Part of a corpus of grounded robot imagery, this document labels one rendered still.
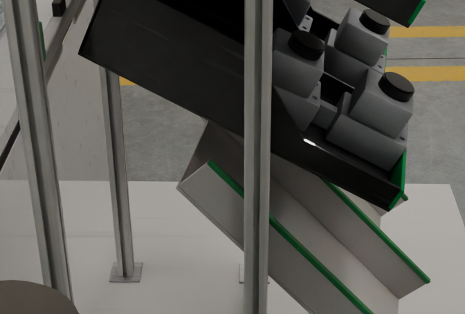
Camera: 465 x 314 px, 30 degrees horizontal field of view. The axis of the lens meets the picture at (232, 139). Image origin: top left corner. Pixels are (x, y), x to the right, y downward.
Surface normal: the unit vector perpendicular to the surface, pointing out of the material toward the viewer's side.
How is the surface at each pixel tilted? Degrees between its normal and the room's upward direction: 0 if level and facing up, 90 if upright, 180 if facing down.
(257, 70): 90
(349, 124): 90
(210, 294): 0
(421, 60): 0
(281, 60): 93
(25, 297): 0
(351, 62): 90
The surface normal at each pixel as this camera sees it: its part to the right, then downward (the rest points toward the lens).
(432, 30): 0.00, -0.87
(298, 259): -0.20, 0.49
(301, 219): 0.69, -0.55
